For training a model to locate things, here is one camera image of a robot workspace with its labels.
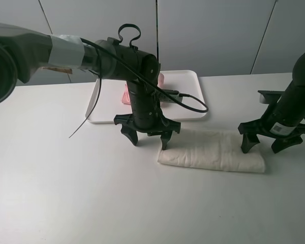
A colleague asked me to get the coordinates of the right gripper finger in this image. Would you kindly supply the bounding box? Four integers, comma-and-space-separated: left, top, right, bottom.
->
271, 136, 303, 154
241, 133, 260, 154

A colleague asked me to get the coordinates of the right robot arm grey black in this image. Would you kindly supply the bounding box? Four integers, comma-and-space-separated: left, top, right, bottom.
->
238, 53, 305, 154

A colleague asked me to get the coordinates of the white rectangular plastic tray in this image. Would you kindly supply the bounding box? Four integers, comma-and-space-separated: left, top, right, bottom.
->
85, 70, 210, 125

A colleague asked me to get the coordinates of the cream white towel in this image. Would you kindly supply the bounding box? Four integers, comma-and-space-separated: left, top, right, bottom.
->
157, 129, 266, 173

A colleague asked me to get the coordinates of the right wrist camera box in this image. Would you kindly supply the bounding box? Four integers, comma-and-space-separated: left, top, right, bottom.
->
258, 90, 284, 105

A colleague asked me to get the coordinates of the black cable tie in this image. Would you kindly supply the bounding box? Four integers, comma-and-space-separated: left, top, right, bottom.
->
69, 72, 102, 138

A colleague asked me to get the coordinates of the left arm flat ribbon cable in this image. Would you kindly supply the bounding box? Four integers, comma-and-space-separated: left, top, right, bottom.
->
117, 23, 142, 49

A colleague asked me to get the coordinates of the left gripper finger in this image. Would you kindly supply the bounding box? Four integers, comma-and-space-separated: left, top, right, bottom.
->
160, 133, 172, 150
120, 126, 138, 146

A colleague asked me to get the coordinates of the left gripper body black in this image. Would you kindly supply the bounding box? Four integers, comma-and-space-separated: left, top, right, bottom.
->
113, 80, 181, 136

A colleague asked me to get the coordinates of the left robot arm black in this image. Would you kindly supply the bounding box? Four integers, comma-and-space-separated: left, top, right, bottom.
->
0, 23, 181, 149

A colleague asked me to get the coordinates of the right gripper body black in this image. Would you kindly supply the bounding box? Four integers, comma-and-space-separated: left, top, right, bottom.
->
238, 84, 305, 139

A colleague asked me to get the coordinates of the pink towel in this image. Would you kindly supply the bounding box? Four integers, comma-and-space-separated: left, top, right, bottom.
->
120, 72, 166, 105

